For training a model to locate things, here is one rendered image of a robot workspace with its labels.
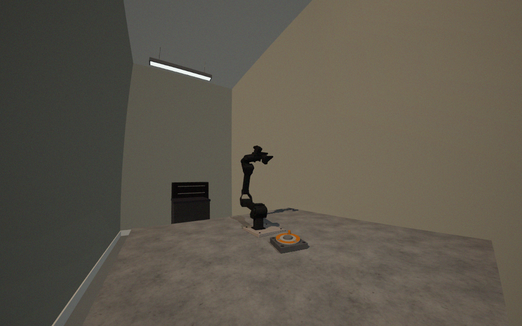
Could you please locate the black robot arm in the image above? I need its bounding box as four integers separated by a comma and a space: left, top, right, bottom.
240, 145, 268, 230

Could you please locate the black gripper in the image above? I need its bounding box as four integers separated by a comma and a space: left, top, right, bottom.
251, 152, 273, 164

